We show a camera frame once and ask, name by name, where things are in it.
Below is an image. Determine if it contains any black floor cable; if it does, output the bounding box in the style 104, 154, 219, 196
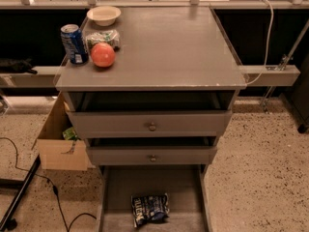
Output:
0, 136, 98, 232

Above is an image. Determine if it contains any red apple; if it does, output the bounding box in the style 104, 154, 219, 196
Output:
91, 43, 116, 68

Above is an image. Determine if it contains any grey middle drawer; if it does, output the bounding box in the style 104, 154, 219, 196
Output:
87, 136, 216, 165

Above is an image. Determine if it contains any black metal floor bar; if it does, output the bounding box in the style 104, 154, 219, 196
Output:
0, 157, 41, 232

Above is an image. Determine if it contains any white bowl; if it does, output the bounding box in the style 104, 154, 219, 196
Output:
87, 6, 122, 26

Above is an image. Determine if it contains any green packet in box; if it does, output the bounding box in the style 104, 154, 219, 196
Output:
63, 127, 79, 140

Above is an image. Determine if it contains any white hanging cable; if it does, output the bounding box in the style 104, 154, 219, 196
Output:
245, 0, 274, 86

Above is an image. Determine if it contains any blue soda can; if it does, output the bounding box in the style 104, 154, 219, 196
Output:
61, 24, 88, 65

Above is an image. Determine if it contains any grey drawer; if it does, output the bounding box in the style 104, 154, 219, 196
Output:
87, 136, 216, 165
64, 91, 232, 139
95, 165, 212, 232

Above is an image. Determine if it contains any grey drawer cabinet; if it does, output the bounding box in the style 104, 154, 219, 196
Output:
53, 5, 248, 176

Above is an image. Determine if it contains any blue chip bag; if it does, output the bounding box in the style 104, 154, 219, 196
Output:
131, 193, 169, 227

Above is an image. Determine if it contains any grey bottom drawer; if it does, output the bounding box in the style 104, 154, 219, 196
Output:
95, 165, 212, 232

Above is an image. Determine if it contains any black object on rail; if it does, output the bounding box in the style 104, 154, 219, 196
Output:
0, 58, 38, 74

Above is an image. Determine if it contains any grey top drawer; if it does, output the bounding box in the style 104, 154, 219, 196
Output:
64, 91, 232, 139

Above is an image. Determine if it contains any cardboard box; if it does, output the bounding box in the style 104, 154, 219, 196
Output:
37, 94, 89, 171

